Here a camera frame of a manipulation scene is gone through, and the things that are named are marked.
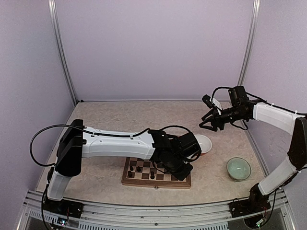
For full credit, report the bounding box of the right aluminium post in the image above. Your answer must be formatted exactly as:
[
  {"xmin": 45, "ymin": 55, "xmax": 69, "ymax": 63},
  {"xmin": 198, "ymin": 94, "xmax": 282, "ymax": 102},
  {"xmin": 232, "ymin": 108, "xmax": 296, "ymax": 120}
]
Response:
[{"xmin": 237, "ymin": 0, "xmax": 261, "ymax": 86}]

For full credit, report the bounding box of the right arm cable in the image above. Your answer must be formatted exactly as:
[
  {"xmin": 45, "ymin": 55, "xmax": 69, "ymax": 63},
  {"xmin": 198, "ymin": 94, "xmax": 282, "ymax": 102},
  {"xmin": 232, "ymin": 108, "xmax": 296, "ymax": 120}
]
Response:
[{"xmin": 211, "ymin": 85, "xmax": 307, "ymax": 131}]

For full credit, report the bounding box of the wooden chess board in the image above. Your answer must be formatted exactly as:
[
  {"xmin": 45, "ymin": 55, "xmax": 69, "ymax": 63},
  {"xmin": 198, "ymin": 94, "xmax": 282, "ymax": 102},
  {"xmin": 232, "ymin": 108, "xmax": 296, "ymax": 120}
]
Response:
[{"xmin": 121, "ymin": 157, "xmax": 191, "ymax": 189}]

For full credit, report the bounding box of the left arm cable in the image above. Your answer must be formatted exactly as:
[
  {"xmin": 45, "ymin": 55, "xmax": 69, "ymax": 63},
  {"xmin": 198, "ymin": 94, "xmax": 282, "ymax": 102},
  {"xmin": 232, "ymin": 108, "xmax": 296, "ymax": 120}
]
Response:
[{"xmin": 29, "ymin": 123, "xmax": 84, "ymax": 167}]

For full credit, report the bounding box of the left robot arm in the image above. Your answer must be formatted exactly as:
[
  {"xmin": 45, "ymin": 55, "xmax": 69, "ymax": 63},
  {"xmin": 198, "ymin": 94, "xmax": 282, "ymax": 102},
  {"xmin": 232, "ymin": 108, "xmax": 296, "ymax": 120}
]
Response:
[{"xmin": 47, "ymin": 119, "xmax": 201, "ymax": 213}]

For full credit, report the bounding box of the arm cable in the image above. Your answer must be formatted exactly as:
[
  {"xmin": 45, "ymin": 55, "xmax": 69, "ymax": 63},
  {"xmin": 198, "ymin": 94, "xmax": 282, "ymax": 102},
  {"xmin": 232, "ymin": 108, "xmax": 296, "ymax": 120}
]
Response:
[
  {"xmin": 211, "ymin": 85, "xmax": 307, "ymax": 131},
  {"xmin": 29, "ymin": 123, "xmax": 84, "ymax": 167}
]

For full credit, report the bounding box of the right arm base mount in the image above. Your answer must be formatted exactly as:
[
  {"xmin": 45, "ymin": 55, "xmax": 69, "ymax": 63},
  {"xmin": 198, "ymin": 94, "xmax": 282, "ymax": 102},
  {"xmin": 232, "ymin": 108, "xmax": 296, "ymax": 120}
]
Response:
[{"xmin": 228, "ymin": 198, "xmax": 271, "ymax": 218}]

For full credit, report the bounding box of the aluminium front rail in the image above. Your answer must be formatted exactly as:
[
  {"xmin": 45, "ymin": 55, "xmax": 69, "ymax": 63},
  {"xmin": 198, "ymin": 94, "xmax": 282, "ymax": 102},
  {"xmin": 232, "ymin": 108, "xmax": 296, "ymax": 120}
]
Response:
[{"xmin": 15, "ymin": 190, "xmax": 298, "ymax": 230}]

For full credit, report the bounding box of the dark pawn front centre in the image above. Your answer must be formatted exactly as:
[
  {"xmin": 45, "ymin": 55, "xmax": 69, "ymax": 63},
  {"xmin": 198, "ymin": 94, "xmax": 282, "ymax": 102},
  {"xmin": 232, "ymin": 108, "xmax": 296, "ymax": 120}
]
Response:
[{"xmin": 150, "ymin": 172, "xmax": 155, "ymax": 180}]

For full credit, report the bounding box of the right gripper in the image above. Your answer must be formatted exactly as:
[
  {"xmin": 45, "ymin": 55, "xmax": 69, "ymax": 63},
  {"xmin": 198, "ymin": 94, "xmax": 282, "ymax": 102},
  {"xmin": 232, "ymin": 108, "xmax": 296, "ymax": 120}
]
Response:
[{"xmin": 200, "ymin": 105, "xmax": 247, "ymax": 131}]

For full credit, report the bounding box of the aluminium post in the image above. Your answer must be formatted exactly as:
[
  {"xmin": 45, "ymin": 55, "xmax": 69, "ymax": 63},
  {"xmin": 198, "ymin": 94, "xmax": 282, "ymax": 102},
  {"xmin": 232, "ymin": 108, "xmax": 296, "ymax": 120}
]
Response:
[
  {"xmin": 48, "ymin": 0, "xmax": 78, "ymax": 106},
  {"xmin": 237, "ymin": 0, "xmax": 261, "ymax": 86}
]

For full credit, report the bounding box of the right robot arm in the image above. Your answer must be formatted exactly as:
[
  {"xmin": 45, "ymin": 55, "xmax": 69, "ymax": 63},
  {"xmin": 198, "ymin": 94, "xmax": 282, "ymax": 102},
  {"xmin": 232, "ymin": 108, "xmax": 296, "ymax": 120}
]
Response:
[{"xmin": 199, "ymin": 86, "xmax": 307, "ymax": 213}]

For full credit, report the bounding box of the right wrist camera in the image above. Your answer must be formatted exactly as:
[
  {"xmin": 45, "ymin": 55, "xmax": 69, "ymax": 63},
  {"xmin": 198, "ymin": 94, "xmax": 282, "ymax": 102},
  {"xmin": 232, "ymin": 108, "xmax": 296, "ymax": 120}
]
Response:
[{"xmin": 202, "ymin": 94, "xmax": 223, "ymax": 114}]

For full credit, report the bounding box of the white and orange bowl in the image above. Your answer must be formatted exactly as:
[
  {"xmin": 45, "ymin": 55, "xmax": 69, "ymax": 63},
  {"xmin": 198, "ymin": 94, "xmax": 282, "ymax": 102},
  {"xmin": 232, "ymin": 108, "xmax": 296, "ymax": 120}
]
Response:
[{"xmin": 195, "ymin": 134, "xmax": 213, "ymax": 155}]

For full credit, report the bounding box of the left aluminium post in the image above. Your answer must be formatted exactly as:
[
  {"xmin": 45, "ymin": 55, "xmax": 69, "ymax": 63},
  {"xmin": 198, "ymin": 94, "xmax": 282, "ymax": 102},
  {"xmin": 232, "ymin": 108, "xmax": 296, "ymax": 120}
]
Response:
[{"xmin": 48, "ymin": 0, "xmax": 78, "ymax": 106}]

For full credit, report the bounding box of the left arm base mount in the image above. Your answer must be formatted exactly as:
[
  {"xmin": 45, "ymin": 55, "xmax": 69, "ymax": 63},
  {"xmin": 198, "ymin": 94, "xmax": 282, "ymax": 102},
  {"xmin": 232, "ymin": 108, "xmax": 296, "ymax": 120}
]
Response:
[{"xmin": 43, "ymin": 198, "xmax": 83, "ymax": 219}]

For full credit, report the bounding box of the green glass bowl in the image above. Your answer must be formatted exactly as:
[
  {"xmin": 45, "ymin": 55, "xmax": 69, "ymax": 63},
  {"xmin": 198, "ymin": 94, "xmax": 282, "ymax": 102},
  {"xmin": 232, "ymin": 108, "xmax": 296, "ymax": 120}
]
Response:
[{"xmin": 226, "ymin": 157, "xmax": 251, "ymax": 181}]

